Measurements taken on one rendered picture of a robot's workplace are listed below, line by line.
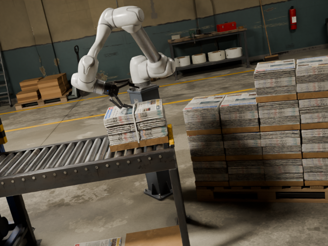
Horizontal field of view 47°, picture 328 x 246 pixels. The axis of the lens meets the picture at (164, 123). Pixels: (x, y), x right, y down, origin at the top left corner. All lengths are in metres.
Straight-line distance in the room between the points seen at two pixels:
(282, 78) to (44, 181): 1.76
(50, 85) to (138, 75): 5.84
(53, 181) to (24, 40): 7.80
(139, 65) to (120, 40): 6.40
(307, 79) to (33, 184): 1.95
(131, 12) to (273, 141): 1.41
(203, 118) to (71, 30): 7.07
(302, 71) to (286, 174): 0.82
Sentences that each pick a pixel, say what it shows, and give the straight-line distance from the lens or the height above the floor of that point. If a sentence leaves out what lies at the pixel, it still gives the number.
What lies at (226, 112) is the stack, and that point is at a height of 0.77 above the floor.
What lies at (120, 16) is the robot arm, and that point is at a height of 1.61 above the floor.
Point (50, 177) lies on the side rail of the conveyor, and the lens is 2.39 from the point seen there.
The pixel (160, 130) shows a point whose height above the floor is 0.89.
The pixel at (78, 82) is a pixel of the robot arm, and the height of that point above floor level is 1.27.
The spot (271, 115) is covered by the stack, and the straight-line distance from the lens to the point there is 2.89.
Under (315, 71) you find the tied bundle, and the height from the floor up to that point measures 1.02.
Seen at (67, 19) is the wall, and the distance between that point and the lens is 9.68.
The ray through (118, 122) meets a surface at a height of 0.99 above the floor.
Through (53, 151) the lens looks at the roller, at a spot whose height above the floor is 0.79.
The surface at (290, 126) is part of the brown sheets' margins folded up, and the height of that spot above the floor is 0.63.
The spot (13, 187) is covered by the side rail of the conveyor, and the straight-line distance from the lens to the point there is 2.49.
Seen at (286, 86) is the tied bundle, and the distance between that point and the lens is 2.81.
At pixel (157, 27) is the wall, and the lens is 9.44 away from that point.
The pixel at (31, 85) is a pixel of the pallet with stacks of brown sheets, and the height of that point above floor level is 0.44.
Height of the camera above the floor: 1.60
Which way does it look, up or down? 17 degrees down
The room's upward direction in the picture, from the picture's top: 10 degrees counter-clockwise
